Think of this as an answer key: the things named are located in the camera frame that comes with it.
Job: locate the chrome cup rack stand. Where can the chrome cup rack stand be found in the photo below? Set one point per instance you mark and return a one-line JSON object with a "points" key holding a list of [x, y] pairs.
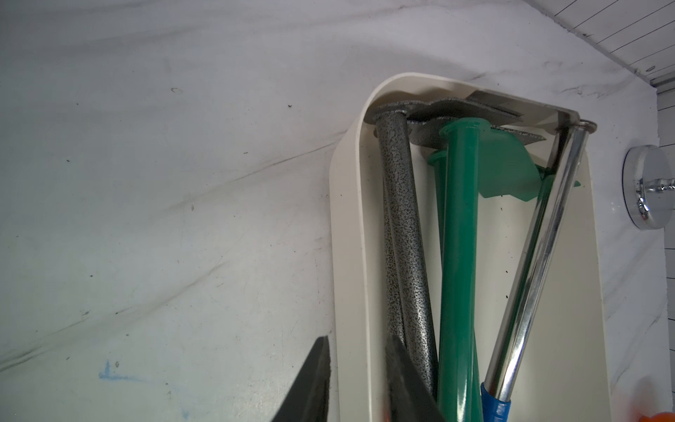
{"points": [[648, 187]]}

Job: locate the chrome hoe blue handle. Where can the chrome hoe blue handle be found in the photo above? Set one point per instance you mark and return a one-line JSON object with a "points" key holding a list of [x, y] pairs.
{"points": [[571, 134]]}

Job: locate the orange plastic bowl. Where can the orange plastic bowl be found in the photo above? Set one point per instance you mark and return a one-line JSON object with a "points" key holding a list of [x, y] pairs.
{"points": [[659, 417]]}

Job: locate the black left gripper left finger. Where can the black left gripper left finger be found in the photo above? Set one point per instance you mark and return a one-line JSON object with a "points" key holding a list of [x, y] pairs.
{"points": [[309, 396]]}

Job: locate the grey speckled hoe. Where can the grey speckled hoe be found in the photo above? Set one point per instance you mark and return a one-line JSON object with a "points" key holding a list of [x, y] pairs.
{"points": [[512, 172], [409, 312]]}

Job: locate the green hoe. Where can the green hoe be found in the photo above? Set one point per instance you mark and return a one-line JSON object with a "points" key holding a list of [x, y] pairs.
{"points": [[461, 395]]}

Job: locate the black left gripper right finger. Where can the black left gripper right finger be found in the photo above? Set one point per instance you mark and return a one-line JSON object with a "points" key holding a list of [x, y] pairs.
{"points": [[409, 398]]}

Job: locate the cream plastic storage box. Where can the cream plastic storage box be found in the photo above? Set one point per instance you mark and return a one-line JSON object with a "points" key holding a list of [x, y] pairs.
{"points": [[563, 374]]}

